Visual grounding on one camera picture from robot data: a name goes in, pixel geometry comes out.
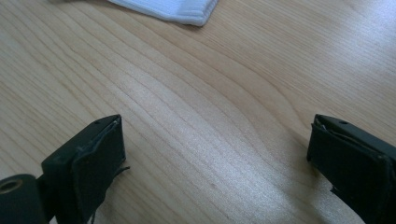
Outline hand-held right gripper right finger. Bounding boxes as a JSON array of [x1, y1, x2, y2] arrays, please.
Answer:
[[306, 113, 396, 224]]

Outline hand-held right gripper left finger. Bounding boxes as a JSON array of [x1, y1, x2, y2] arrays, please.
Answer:
[[40, 114, 131, 224]]

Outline white ribbed sock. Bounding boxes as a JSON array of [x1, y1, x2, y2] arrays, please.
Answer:
[[106, 0, 219, 27]]

